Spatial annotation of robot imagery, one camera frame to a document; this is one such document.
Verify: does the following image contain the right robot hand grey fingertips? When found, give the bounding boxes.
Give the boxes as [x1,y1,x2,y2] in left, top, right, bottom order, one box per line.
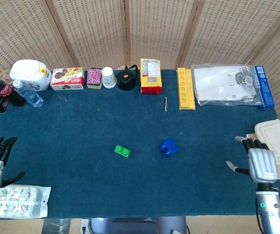
[226,136,279,183]

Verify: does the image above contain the blue toy brick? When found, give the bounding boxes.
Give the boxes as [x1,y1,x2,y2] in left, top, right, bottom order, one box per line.
[159,137,180,158]

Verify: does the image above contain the green toy brick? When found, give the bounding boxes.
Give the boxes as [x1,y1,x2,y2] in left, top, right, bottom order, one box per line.
[114,144,132,158]

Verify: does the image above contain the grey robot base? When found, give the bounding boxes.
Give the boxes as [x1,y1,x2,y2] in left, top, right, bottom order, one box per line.
[81,216,187,234]

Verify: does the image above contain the beige lidded food container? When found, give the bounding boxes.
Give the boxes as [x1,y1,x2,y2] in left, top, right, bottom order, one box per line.
[254,118,280,164]

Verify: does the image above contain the white printed plastic package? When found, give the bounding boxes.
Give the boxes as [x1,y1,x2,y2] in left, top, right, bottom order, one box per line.
[0,184,52,219]

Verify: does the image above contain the blue cardboard box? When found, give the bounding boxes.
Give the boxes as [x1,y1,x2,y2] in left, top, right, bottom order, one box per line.
[254,65,276,112]

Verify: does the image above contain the cola bottle red label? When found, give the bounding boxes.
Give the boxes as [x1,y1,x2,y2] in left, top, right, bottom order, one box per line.
[0,79,26,107]

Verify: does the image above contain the clear plastic zip bag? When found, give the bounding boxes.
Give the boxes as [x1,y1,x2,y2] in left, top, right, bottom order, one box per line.
[191,64,263,107]

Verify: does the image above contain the clear plastic water bottle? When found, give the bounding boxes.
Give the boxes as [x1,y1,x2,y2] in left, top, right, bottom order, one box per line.
[12,79,44,108]

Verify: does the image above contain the blue table cloth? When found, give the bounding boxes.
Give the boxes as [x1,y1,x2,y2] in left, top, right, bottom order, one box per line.
[0,69,280,219]

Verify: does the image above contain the white plastic jug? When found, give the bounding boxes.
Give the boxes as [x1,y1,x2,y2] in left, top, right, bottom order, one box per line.
[9,59,52,92]

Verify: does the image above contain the yellow wooden board with holes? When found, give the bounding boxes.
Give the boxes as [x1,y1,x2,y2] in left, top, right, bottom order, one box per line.
[177,67,196,111]

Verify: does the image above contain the chocolate cookie box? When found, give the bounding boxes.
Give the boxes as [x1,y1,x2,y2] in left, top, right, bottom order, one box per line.
[50,67,85,91]

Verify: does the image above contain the yellow sponge pink patterned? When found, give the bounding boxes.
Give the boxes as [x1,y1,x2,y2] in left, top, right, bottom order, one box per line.
[86,68,103,89]

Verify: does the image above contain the yellow Lipo box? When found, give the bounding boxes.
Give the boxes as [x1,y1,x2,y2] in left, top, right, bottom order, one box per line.
[140,58,163,95]

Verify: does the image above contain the white paper cup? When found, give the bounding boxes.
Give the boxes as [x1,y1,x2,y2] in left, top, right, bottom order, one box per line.
[101,66,118,89]

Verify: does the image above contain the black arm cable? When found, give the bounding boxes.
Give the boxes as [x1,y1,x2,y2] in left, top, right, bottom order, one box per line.
[255,198,264,234]

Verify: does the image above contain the black kettle with handle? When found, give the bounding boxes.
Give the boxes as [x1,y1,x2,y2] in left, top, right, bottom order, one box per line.
[117,64,139,91]

